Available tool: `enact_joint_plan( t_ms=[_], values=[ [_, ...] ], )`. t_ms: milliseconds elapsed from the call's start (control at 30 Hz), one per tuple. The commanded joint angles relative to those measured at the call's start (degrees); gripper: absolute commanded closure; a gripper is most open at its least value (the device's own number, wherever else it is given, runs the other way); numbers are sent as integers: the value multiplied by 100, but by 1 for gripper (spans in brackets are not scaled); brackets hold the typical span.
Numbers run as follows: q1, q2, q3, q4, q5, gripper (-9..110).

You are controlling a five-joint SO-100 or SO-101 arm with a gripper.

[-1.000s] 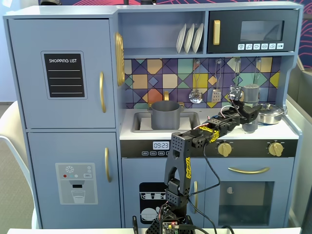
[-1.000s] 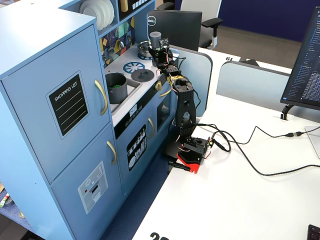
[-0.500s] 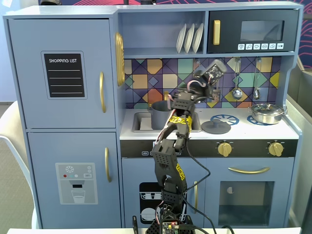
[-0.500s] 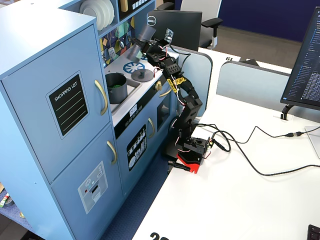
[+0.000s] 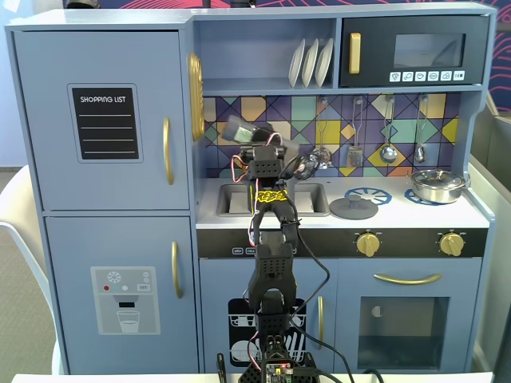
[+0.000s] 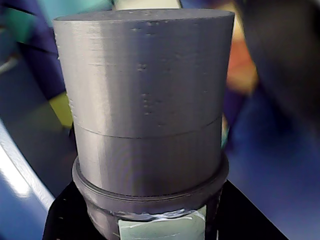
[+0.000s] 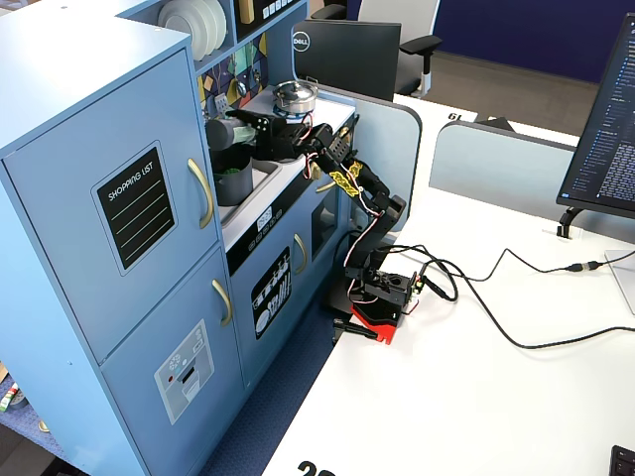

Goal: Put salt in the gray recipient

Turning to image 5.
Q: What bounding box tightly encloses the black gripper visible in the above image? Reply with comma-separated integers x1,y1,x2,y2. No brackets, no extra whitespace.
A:
252,124,299,155

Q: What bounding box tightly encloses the metal skimmer spoon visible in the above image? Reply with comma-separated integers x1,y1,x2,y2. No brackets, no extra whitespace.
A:
309,95,333,171

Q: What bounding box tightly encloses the white toy plate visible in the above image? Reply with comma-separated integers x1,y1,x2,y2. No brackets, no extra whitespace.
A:
301,38,319,89
314,38,335,88
287,38,307,89

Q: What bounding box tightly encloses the gold toy phone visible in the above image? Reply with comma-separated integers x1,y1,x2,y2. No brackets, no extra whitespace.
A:
187,51,206,141

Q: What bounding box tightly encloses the blue toy kitchen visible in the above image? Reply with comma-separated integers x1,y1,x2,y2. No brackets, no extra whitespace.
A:
4,3,499,376

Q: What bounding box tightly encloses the gray sink basin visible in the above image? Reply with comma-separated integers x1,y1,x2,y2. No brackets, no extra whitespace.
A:
216,182,331,218

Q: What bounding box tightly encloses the metal slotted spatula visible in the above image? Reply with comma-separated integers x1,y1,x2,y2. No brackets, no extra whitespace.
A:
345,95,365,168

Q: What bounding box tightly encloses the gray pot lid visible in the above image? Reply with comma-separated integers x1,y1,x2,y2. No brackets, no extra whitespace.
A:
329,195,379,219

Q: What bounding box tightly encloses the metal ladle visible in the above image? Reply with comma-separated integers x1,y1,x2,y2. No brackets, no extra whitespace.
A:
378,95,398,164

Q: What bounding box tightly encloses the black toy microwave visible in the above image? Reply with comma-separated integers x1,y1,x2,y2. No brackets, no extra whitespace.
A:
339,15,490,88

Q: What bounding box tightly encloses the gold stove knob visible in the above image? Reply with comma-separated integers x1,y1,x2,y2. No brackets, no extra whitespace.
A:
438,233,465,256
356,232,381,258

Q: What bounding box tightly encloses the blue door with dishes print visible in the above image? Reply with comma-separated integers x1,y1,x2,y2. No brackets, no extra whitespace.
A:
198,258,339,374

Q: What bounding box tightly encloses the blue oven door with window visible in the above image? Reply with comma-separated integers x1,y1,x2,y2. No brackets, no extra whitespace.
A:
336,258,483,374

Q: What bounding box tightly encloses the stainless steel pot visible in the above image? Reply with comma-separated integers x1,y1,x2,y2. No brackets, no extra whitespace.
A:
410,169,468,204

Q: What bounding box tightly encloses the blue door with shopping list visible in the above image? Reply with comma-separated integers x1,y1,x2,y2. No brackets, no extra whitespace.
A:
13,30,191,211

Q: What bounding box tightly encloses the blue door with dispenser print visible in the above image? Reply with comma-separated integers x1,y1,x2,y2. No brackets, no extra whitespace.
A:
43,216,200,375

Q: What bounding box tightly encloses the motor controller board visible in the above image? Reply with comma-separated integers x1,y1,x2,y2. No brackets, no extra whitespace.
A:
261,361,295,379

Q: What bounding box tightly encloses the white curved chair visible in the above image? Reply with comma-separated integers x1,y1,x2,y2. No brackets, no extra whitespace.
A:
0,163,67,376

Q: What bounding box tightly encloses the gray desk divider panel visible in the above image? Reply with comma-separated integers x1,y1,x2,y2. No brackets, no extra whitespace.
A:
466,153,511,376

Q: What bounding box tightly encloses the gold curved door handle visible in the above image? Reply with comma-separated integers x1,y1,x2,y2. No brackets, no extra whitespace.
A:
162,116,176,186
171,240,184,299

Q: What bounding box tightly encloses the black camera usb cable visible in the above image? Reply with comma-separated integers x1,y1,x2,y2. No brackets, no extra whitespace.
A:
279,153,356,383

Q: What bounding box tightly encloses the gold short door handle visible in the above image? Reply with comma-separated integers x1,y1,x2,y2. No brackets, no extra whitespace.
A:
317,295,325,351

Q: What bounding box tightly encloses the gold wide oven handle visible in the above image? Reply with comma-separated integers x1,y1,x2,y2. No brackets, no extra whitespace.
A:
374,272,443,286

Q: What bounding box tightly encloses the robot arm base mount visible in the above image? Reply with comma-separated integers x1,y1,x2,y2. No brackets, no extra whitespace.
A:
238,333,320,383

